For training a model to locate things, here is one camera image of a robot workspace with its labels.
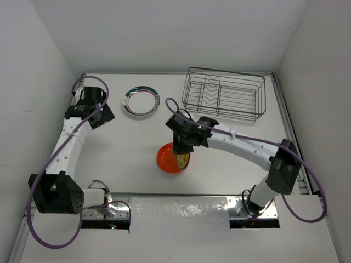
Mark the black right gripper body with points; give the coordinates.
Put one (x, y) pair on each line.
(180, 145)

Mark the yellow patterned plate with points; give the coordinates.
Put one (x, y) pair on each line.
(183, 160)

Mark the white plate dark red rim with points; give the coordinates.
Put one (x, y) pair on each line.
(141, 102)

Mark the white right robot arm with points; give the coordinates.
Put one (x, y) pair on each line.
(278, 160)

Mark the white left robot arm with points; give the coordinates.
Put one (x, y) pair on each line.
(57, 192)

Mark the metal wire dish rack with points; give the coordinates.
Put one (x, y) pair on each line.
(225, 94)

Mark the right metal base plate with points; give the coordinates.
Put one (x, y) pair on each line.
(237, 211)

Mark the metal base plate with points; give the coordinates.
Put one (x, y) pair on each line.
(237, 211)
(112, 210)

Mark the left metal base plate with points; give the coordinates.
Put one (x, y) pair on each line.
(112, 210)

